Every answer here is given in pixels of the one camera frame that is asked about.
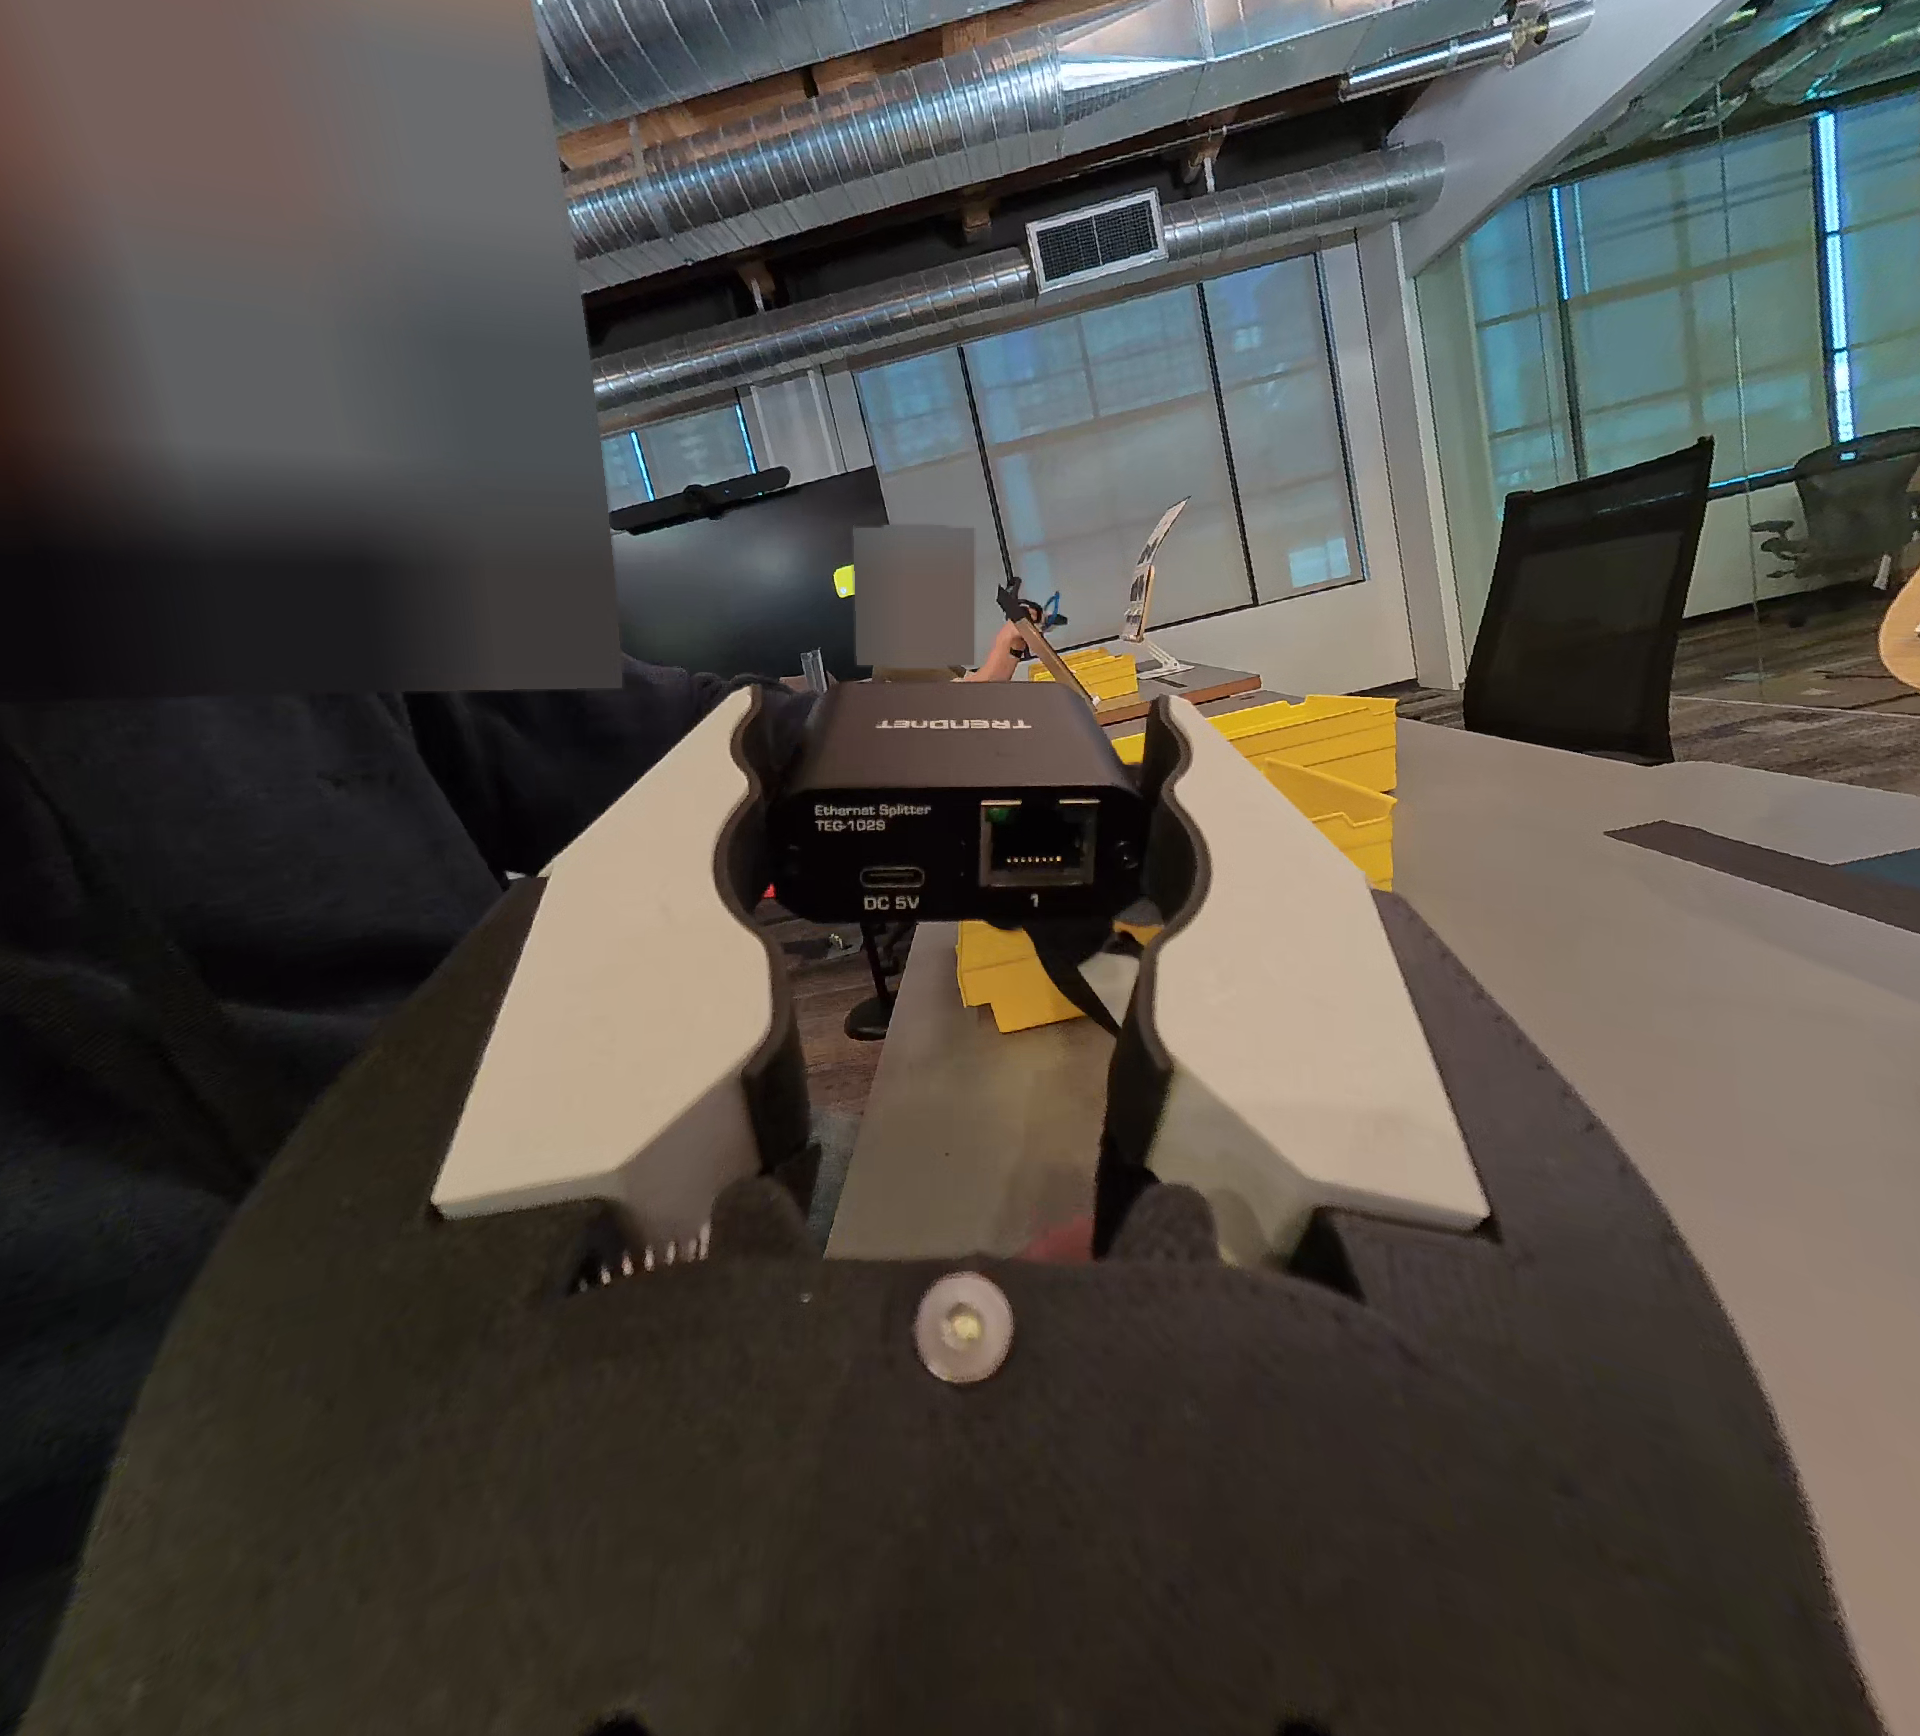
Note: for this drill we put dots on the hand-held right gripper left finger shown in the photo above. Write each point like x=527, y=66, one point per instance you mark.
x=614, y=986

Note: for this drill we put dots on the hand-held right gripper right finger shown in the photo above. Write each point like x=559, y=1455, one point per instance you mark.
x=1304, y=1016

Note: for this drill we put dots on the black network switch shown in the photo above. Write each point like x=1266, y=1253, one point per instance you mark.
x=945, y=746

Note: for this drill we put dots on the wooden desk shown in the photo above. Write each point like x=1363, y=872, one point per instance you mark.
x=1201, y=683

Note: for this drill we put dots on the small yellow bin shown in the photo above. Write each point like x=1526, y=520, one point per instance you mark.
x=1094, y=674

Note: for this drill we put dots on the large black screen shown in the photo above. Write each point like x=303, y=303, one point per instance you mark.
x=720, y=597

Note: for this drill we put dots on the black office chair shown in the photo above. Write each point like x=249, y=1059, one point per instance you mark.
x=1853, y=490

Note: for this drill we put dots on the white ceiling vent grille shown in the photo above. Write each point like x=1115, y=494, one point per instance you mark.
x=1094, y=241

